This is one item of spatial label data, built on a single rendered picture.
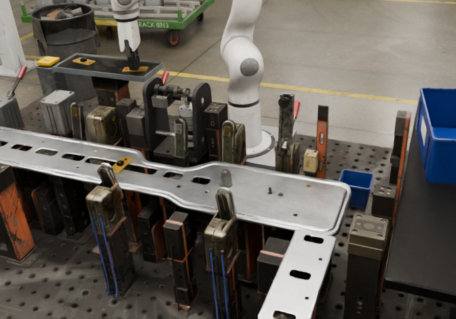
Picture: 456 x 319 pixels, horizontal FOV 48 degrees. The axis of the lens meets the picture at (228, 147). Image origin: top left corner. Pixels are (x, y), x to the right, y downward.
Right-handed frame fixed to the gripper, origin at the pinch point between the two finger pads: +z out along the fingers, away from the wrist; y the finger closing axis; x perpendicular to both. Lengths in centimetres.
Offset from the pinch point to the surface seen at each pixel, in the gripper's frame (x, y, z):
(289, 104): 51, 34, 0
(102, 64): -13.1, -5.9, 2.6
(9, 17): -197, -294, 68
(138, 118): 4.1, 19.5, 11.1
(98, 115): -9.1, 17.6, 10.6
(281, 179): 49, 43, 19
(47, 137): -28.2, 17.6, 18.6
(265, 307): 45, 88, 19
